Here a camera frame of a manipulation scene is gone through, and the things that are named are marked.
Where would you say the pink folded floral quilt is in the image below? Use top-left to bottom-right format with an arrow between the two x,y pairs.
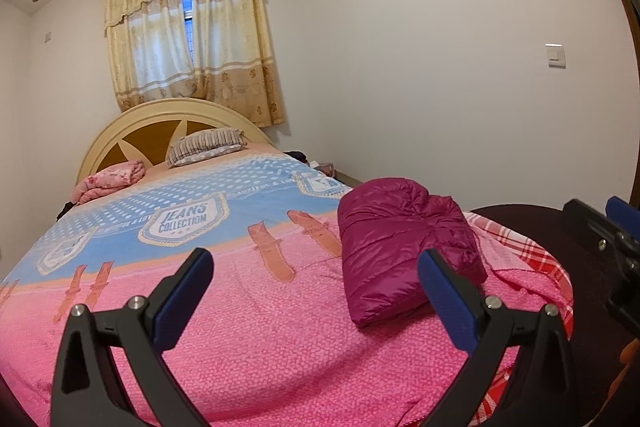
67,159 -> 147,205

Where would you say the white wall switch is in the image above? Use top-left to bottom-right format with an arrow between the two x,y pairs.
545,42 -> 567,68

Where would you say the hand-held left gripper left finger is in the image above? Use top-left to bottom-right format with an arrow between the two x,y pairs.
50,248 -> 215,427

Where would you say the red plaid sheet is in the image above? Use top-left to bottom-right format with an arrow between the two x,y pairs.
465,209 -> 576,427

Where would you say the cream wooden headboard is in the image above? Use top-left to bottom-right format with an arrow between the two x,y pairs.
75,98 -> 273,188

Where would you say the beige patterned curtain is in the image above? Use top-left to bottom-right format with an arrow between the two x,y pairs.
104,0 -> 201,112
191,0 -> 288,128

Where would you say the pink and blue printed blanket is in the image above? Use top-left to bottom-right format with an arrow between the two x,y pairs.
0,142 -> 573,427

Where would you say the window with grille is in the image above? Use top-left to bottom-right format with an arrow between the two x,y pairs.
182,0 -> 197,70

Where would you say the magenta puffer jacket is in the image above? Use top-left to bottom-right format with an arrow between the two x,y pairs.
337,178 -> 488,329

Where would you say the striped pillow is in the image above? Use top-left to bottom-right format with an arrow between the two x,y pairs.
166,128 -> 248,168

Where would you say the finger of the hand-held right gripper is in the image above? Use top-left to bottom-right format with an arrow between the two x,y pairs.
605,195 -> 640,233
562,199 -> 623,258

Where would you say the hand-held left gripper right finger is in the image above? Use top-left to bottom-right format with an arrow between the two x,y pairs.
418,248 -> 584,427

